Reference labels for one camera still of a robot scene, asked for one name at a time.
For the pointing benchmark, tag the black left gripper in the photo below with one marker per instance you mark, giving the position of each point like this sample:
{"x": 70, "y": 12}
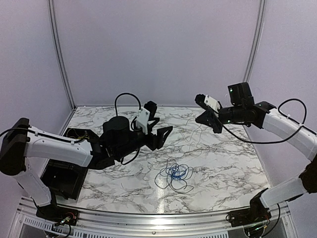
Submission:
{"x": 157, "y": 141}

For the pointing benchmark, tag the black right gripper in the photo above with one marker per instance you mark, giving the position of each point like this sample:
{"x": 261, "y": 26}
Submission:
{"x": 208, "y": 118}

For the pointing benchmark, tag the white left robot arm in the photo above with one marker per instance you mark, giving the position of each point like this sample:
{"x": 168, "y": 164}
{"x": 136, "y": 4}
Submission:
{"x": 118, "y": 140}

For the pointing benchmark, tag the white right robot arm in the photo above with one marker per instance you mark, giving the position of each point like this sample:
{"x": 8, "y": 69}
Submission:
{"x": 285, "y": 145}

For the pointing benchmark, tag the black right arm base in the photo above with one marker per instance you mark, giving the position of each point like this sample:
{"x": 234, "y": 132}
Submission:
{"x": 255, "y": 213}

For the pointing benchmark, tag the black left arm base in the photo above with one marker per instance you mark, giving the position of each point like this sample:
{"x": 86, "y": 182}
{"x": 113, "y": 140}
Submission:
{"x": 56, "y": 214}

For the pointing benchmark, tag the black divided storage bin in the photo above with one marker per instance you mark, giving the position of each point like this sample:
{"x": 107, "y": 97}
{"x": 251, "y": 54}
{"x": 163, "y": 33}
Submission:
{"x": 65, "y": 179}

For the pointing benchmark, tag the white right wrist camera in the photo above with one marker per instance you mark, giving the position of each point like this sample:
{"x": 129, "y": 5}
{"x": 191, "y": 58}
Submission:
{"x": 212, "y": 103}

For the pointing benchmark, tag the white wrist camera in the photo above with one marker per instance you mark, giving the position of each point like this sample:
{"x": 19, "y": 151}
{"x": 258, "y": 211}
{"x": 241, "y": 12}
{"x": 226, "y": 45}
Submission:
{"x": 212, "y": 103}
{"x": 145, "y": 114}

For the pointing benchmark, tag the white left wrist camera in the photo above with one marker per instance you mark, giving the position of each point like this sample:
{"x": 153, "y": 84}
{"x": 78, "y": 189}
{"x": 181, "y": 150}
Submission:
{"x": 145, "y": 114}

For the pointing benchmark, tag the grey corner frame post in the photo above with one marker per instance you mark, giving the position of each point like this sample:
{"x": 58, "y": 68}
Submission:
{"x": 256, "y": 40}

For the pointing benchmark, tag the aluminium front table rail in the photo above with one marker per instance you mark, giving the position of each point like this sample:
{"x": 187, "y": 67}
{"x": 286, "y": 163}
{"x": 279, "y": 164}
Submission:
{"x": 102, "y": 224}

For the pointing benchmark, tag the grey left frame post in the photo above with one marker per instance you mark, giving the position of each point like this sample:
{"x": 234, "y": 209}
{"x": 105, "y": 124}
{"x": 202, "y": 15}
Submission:
{"x": 59, "y": 55}

